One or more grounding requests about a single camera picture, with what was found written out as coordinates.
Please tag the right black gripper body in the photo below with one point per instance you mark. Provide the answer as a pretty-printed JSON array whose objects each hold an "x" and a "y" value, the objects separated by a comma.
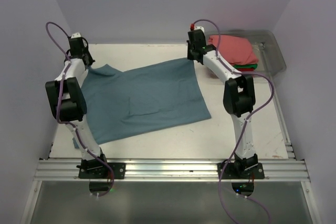
[{"x": 190, "y": 49}]

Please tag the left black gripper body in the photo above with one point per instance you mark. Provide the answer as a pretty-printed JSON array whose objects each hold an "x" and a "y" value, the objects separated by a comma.
[{"x": 85, "y": 52}]

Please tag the blue t-shirt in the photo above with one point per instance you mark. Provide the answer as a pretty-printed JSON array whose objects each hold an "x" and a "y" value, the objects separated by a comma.
[{"x": 156, "y": 97}]

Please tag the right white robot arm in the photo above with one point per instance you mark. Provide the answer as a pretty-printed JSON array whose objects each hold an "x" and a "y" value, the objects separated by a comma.
[{"x": 238, "y": 100}]

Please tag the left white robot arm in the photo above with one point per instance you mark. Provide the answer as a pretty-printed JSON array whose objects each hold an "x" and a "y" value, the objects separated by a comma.
[{"x": 69, "y": 108}]

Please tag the folded pink t-shirt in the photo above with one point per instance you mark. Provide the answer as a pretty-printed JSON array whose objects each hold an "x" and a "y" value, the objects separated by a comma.
[{"x": 235, "y": 50}]

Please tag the folded red t-shirt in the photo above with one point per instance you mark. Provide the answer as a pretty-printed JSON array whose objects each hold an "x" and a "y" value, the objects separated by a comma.
[{"x": 245, "y": 69}]

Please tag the folded green t-shirt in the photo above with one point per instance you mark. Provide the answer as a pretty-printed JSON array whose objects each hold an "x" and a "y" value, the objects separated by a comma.
[{"x": 249, "y": 67}]

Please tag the clear plastic bin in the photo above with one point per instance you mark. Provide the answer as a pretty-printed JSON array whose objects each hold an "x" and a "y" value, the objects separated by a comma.
[{"x": 266, "y": 48}]

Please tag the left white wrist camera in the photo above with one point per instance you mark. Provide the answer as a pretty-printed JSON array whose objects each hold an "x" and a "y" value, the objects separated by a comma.
[{"x": 76, "y": 35}]

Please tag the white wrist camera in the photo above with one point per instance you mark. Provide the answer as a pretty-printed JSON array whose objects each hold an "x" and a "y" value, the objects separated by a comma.
[
  {"x": 76, "y": 35},
  {"x": 194, "y": 27}
]

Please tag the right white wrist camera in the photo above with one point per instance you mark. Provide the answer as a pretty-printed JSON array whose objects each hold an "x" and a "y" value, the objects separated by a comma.
[{"x": 194, "y": 27}]

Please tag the aluminium mounting rail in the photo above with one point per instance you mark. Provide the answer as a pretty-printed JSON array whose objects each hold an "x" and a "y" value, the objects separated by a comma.
[{"x": 174, "y": 170}]

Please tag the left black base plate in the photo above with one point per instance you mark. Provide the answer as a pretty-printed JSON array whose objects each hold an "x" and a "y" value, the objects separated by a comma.
[{"x": 118, "y": 170}]

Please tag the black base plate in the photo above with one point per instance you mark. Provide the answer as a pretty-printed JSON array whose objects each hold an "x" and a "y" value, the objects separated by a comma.
[
  {"x": 118, "y": 170},
  {"x": 230, "y": 172}
]

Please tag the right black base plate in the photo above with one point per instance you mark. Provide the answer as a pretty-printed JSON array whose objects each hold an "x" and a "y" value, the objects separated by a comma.
[{"x": 230, "y": 172}]

